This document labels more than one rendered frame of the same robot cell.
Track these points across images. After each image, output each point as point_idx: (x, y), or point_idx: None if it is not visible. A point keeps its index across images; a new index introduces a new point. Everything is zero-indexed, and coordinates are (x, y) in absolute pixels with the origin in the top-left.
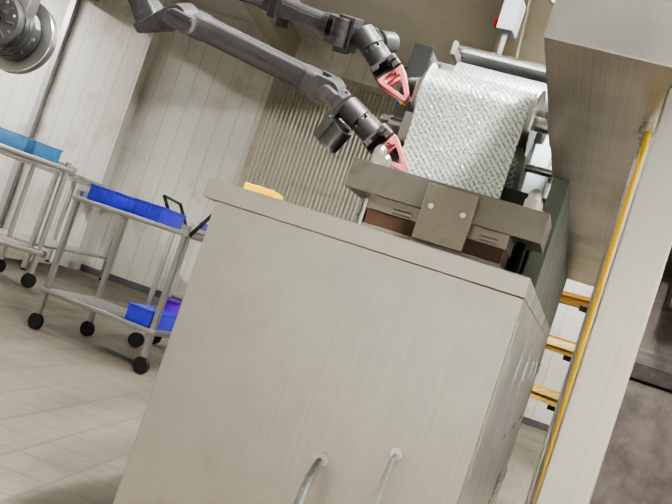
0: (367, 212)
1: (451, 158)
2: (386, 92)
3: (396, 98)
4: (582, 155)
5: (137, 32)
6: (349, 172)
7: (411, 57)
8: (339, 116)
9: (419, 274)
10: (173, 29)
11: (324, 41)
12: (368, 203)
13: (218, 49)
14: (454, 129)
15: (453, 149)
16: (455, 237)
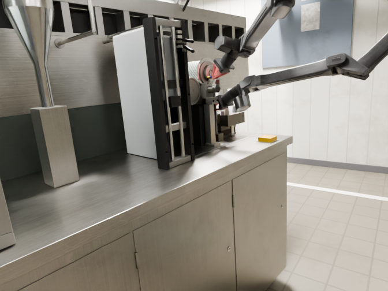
0: (235, 128)
1: (200, 100)
2: (220, 75)
3: (216, 77)
4: None
5: (365, 79)
6: (244, 117)
7: (185, 32)
8: (241, 94)
9: None
10: (341, 74)
11: (254, 51)
12: (235, 125)
13: (312, 78)
14: (201, 88)
15: (200, 96)
16: None
